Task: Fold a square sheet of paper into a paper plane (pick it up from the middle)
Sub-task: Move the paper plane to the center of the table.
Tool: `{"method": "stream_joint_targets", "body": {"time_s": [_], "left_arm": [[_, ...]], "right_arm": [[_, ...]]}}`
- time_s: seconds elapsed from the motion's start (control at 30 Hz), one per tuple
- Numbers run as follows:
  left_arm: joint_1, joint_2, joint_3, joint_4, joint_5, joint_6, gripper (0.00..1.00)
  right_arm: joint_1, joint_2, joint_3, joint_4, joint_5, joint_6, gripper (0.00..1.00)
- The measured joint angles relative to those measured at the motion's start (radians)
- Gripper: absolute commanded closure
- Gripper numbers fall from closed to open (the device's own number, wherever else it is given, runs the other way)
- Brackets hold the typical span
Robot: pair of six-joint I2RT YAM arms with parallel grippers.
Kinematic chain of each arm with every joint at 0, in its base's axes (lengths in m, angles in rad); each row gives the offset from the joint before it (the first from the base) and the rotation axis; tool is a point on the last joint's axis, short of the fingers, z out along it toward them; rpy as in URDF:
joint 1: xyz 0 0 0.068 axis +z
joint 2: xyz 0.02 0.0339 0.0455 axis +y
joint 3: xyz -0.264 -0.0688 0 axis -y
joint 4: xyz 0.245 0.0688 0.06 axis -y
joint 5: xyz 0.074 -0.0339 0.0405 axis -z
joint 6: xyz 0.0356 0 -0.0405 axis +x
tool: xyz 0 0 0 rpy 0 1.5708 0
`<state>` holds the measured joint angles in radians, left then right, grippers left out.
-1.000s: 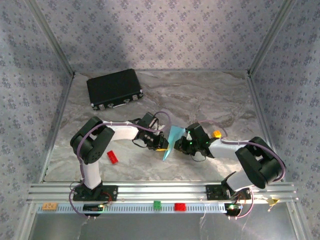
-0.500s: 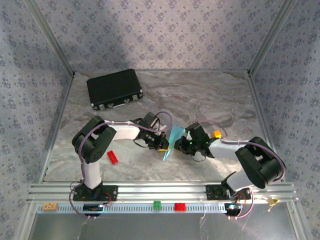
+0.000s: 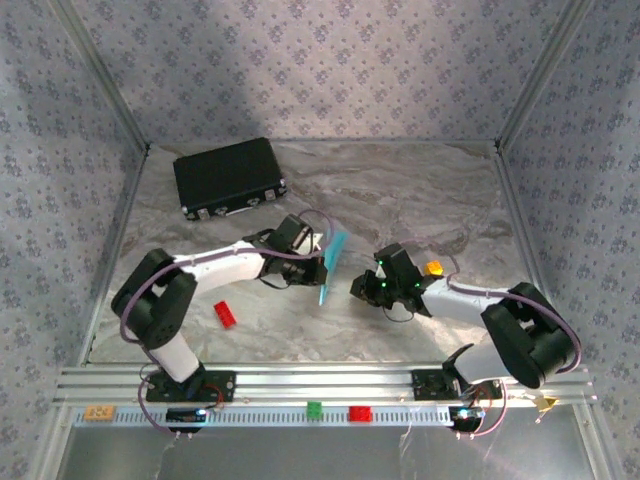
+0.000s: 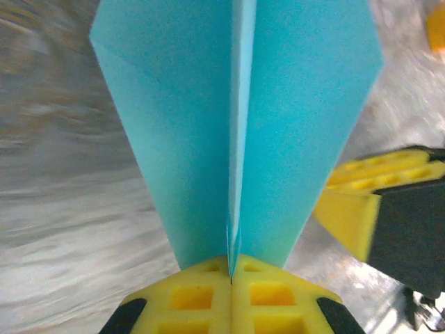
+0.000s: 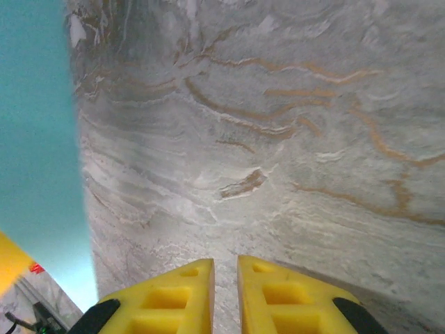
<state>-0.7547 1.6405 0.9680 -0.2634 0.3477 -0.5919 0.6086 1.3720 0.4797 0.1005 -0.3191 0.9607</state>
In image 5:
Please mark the long red toy brick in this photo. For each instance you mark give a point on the long red toy brick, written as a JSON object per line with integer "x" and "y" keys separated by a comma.
{"x": 36, "y": 268}

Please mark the light blue paper sheet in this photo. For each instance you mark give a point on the light blue paper sheet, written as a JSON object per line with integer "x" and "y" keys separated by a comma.
{"x": 34, "y": 139}

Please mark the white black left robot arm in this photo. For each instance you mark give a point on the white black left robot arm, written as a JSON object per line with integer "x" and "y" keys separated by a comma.
{"x": 45, "y": 321}

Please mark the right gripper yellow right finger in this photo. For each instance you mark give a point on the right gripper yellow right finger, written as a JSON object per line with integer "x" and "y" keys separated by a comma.
{"x": 253, "y": 313}

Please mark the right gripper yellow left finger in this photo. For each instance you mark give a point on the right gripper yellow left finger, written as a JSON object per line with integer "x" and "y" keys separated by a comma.
{"x": 194, "y": 313}

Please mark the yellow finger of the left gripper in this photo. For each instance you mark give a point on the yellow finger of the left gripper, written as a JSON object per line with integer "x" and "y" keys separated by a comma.
{"x": 10, "y": 261}

